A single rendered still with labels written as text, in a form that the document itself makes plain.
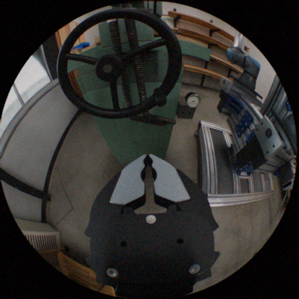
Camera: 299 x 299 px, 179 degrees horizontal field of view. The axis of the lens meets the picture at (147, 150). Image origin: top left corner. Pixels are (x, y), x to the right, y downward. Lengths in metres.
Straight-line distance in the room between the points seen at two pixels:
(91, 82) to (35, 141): 1.13
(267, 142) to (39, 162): 1.78
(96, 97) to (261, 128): 0.69
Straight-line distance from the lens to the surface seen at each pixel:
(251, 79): 0.84
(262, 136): 0.45
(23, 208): 1.43
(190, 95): 0.40
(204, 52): 0.46
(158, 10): 0.82
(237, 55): 0.87
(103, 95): 0.46
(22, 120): 1.40
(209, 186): 0.74
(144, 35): 0.31
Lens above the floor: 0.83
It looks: 57 degrees down
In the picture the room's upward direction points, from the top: 3 degrees counter-clockwise
